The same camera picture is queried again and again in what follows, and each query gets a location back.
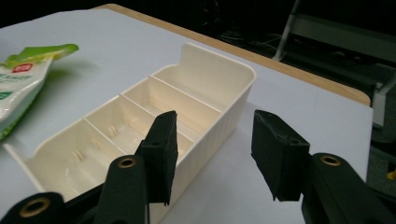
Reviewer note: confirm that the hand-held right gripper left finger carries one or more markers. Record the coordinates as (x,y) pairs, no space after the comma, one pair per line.
(160,155)

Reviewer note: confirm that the cream plastic divided organizer box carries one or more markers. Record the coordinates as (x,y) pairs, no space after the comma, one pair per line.
(174,102)

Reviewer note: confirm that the white table cover sheet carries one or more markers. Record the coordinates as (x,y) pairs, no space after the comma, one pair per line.
(118,56)

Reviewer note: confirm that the grey metal stand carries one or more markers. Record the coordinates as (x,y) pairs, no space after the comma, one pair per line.
(288,31)

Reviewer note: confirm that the green and white snack pouch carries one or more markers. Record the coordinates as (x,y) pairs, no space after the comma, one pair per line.
(18,84)

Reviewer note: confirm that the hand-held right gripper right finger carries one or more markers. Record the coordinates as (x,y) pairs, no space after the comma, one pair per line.
(277,155)

